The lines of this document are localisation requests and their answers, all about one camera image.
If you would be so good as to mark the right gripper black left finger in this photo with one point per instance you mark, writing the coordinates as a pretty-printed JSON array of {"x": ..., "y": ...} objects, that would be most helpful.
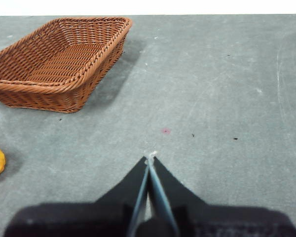
[{"x": 76, "y": 219}]

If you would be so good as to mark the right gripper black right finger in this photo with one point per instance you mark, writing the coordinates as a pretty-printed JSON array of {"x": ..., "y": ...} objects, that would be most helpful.
[{"x": 224, "y": 222}]

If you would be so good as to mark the brown woven wicker basket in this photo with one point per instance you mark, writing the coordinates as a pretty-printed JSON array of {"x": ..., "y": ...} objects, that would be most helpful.
[{"x": 64, "y": 64}]

